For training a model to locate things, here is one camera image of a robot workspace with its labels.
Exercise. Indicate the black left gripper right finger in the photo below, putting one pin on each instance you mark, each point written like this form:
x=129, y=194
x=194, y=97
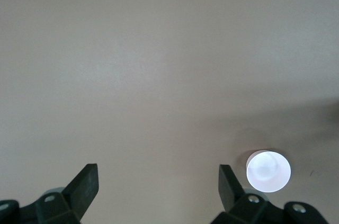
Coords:
x=230, y=195

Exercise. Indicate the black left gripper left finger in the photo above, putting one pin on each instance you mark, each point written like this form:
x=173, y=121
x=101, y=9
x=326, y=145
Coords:
x=79, y=195

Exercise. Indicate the pale pink bowl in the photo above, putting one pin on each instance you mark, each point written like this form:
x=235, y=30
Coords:
x=268, y=172

